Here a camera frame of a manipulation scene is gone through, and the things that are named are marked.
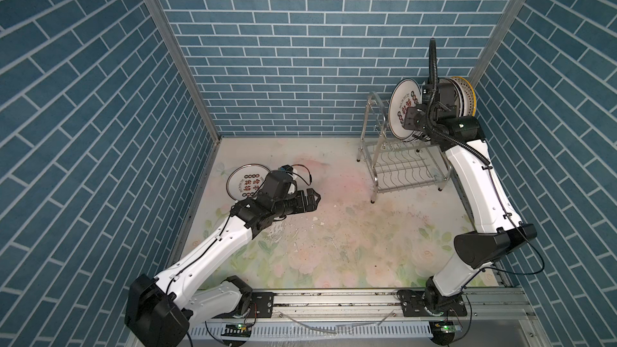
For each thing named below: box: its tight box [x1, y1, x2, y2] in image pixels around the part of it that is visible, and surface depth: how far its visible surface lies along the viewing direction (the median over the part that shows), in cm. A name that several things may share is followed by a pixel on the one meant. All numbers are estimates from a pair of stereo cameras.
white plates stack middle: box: [445, 77, 467, 118], surface depth 74 cm
